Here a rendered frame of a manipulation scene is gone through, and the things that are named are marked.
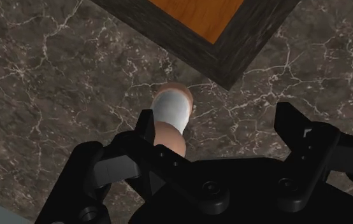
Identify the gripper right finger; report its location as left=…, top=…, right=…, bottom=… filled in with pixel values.
left=273, top=101, right=353, bottom=214

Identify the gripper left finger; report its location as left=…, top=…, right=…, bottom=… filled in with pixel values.
left=34, top=108, right=231, bottom=224

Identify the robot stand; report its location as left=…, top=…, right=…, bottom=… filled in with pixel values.
left=90, top=0, right=302, bottom=92

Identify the tan cylinder with white band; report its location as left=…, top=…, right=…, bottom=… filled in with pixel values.
left=150, top=81, right=195, bottom=158

